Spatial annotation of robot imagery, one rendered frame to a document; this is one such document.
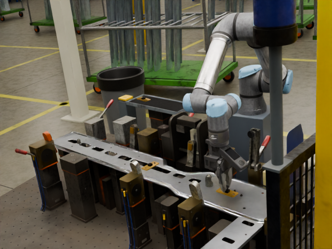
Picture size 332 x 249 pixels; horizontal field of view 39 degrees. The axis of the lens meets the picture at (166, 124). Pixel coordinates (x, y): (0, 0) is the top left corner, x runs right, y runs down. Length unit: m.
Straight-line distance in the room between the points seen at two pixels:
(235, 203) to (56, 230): 0.97
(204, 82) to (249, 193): 0.47
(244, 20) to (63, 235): 1.29
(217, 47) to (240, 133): 0.61
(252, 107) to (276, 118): 1.53
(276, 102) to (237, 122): 1.56
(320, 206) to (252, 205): 0.81
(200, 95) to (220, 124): 0.19
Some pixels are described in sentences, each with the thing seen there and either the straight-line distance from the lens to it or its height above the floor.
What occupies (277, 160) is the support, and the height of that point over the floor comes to 1.57.
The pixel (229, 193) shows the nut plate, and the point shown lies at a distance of 1.83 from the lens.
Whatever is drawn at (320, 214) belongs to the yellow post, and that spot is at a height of 1.40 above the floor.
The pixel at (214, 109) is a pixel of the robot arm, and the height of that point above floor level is 1.38.
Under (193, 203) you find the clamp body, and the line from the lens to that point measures 1.76.
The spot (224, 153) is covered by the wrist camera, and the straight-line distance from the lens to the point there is 1.73.
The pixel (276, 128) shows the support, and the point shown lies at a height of 1.63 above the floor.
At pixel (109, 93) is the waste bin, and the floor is 0.57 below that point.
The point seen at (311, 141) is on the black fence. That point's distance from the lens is 0.99.
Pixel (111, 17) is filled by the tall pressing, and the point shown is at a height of 1.02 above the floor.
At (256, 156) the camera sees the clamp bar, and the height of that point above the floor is 1.11.
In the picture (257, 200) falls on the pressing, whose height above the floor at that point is 1.00.
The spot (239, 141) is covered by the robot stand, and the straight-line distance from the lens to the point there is 2.42.
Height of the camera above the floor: 1.96
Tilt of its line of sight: 21 degrees down
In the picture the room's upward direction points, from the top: 6 degrees counter-clockwise
